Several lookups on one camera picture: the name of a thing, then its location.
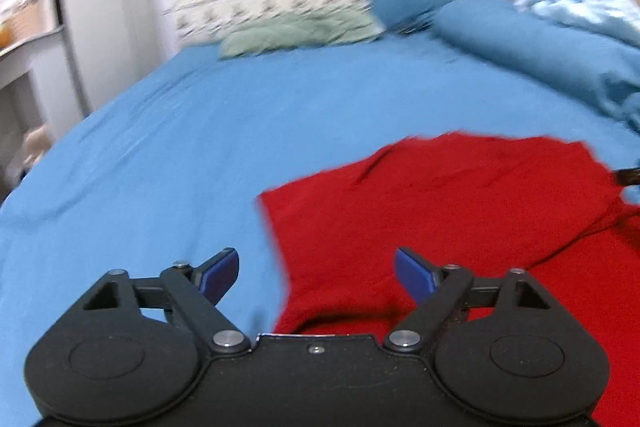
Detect green pillow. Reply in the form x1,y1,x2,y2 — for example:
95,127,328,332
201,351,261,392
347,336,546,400
218,9,382,59

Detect blue pillow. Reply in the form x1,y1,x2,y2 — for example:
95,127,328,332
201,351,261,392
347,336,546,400
364,0,457,36

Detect woven basket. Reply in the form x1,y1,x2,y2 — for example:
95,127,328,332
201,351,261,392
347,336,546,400
0,0,50,44

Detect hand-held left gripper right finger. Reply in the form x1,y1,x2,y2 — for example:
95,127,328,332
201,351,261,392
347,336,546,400
383,248,551,354

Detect blue duvet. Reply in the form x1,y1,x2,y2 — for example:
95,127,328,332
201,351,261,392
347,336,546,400
431,0,640,130

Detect beige plush toy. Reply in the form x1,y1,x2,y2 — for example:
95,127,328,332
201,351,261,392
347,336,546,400
20,124,53,170

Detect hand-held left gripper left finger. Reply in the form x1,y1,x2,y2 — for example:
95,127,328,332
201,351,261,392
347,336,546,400
82,248,251,355

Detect red garment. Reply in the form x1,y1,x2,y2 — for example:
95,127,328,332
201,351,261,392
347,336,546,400
256,132,640,427

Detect white shelf unit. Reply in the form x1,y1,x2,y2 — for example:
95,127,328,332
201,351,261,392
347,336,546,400
0,0,151,202

